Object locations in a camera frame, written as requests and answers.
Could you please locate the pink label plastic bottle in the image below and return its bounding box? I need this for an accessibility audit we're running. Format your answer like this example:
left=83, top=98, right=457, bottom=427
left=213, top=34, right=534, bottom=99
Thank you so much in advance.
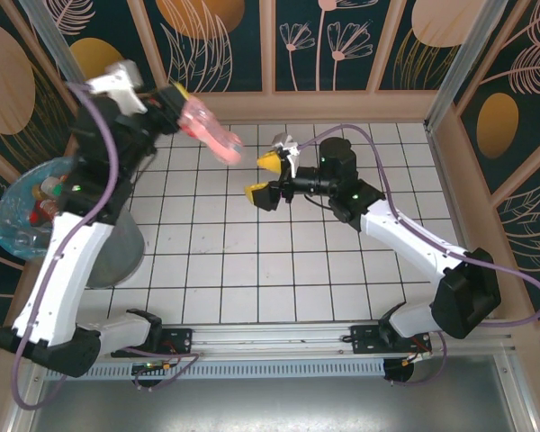
left=178, top=98, right=245, bottom=166

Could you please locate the grey metal bin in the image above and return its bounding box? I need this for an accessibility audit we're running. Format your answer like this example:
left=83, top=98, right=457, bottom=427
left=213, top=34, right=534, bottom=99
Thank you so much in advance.
left=83, top=204, right=146, bottom=290

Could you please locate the blue plastic bin liner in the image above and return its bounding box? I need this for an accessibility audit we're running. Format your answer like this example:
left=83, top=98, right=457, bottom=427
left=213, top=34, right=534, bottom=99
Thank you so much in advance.
left=0, top=156, right=80, bottom=263

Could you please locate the grey sheet metal base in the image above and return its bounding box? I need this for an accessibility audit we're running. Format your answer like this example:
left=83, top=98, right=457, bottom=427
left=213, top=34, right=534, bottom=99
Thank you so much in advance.
left=8, top=355, right=540, bottom=432

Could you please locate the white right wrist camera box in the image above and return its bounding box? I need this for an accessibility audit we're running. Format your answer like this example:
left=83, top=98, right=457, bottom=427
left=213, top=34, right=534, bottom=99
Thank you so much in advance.
left=271, top=132, right=302, bottom=168

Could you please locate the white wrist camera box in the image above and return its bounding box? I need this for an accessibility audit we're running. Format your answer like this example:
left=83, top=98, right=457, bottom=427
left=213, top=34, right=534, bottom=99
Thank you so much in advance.
left=89, top=59, right=146, bottom=114
left=271, top=132, right=302, bottom=168

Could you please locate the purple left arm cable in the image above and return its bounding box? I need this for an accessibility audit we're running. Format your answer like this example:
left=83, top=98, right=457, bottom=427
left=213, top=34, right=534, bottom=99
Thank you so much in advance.
left=12, top=80, right=204, bottom=410

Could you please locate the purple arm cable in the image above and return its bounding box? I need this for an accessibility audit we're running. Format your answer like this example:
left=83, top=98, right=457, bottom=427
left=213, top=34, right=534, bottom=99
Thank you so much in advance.
left=296, top=124, right=540, bottom=388
left=12, top=80, right=204, bottom=410

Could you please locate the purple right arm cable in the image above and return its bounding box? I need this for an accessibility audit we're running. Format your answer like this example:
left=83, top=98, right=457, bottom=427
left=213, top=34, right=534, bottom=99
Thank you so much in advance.
left=296, top=124, right=540, bottom=388

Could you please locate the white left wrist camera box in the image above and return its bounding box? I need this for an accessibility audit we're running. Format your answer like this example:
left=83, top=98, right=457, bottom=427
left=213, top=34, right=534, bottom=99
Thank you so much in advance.
left=89, top=59, right=146, bottom=114

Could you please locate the wall panel with orange circle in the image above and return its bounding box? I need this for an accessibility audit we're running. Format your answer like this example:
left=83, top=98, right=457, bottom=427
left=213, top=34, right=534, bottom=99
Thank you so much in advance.
left=143, top=0, right=265, bottom=95

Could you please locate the wall panel with pink flowers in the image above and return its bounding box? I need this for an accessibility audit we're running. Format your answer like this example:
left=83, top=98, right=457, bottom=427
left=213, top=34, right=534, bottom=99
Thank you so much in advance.
left=274, top=0, right=374, bottom=94

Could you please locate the wall panel with golden oval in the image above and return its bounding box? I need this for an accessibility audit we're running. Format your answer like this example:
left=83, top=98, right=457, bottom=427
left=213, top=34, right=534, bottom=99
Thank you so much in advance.
left=454, top=0, right=540, bottom=199
left=35, top=0, right=161, bottom=95

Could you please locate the wall panel with large pale disc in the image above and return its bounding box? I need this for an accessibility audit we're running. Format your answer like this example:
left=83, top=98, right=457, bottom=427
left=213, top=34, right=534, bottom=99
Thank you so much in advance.
left=0, top=15, right=82, bottom=152

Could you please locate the aluminium corner post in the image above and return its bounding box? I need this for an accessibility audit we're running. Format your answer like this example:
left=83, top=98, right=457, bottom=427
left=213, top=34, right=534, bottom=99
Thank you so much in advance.
left=20, top=0, right=119, bottom=136
left=424, top=0, right=509, bottom=132

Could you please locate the aluminium table edge rail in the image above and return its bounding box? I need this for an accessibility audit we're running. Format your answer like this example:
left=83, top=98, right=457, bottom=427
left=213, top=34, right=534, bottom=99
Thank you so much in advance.
left=426, top=125, right=494, bottom=319

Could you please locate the slotted grey cable duct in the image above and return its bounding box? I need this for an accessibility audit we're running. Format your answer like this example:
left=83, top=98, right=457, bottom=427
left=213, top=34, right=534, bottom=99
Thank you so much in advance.
left=42, top=359, right=387, bottom=380

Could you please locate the wall panel with pale circle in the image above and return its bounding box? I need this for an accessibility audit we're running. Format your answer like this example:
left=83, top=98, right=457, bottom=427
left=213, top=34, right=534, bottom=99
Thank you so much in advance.
left=377, top=0, right=482, bottom=91

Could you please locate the wall panel with pink leaves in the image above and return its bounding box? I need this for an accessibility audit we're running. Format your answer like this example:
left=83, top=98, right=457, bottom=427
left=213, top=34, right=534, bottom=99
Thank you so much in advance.
left=494, top=130, right=540, bottom=320

